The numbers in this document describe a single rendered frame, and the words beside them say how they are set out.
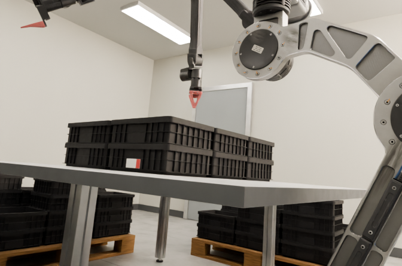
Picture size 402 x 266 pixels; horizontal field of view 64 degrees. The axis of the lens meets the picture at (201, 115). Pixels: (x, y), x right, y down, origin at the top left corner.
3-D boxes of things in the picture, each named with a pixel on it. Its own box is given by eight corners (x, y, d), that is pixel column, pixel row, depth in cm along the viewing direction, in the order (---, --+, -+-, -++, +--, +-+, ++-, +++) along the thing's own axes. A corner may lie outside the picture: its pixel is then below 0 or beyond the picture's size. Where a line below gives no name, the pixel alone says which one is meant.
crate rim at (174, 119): (215, 132, 148) (216, 127, 149) (169, 121, 126) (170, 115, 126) (156, 134, 174) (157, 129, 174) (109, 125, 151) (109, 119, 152)
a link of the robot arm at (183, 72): (192, 56, 168) (201, 57, 175) (175, 60, 175) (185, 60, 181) (194, 79, 169) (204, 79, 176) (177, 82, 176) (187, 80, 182)
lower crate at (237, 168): (247, 180, 167) (248, 156, 169) (212, 178, 145) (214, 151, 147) (189, 175, 193) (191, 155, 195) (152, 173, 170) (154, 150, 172)
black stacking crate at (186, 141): (213, 153, 147) (215, 128, 149) (167, 146, 124) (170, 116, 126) (154, 152, 172) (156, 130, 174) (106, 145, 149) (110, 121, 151)
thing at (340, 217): (344, 260, 247) (344, 200, 255) (334, 268, 223) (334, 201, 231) (293, 250, 270) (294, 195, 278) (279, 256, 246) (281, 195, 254)
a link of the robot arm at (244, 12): (200, -40, 157) (211, -35, 165) (185, -16, 164) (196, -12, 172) (260, 19, 143) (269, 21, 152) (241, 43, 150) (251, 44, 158)
